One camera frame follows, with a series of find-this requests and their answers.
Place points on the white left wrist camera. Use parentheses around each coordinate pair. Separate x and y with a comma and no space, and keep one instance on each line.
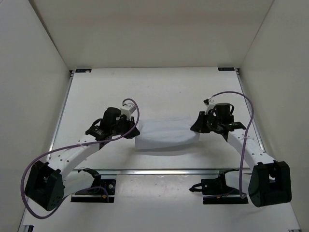
(127,109)

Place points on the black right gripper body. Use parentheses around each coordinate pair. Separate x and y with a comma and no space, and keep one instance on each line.
(213,122)

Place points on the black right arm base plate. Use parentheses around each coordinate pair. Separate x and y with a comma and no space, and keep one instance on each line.
(215,191)

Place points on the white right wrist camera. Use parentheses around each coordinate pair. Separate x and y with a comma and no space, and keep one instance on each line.
(210,104)

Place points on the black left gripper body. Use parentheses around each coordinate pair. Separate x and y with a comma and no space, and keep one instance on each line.
(122,126)

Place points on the white skirt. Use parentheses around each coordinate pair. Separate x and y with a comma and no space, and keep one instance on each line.
(165,133)

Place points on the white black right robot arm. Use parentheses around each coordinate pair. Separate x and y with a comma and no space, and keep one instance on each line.
(269,182)

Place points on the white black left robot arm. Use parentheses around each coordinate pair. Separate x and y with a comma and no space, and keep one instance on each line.
(50,182)

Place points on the dark corner label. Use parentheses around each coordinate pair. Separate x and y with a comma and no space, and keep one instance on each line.
(226,69)
(83,70)

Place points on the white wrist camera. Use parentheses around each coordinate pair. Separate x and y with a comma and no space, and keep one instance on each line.
(210,104)
(127,109)

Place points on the dark right corner label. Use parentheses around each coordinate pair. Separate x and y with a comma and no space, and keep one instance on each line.
(226,69)

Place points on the dark left corner label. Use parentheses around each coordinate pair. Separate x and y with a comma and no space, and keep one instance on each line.
(83,70)

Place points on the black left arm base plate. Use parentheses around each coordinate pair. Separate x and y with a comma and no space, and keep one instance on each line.
(104,194)

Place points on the aluminium table edge rail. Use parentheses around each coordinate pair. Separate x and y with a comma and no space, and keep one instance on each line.
(107,172)

